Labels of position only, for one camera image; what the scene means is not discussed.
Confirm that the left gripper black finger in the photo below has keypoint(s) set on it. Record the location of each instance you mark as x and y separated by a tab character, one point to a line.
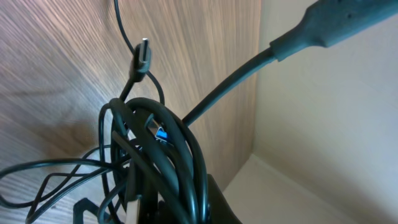
219	210

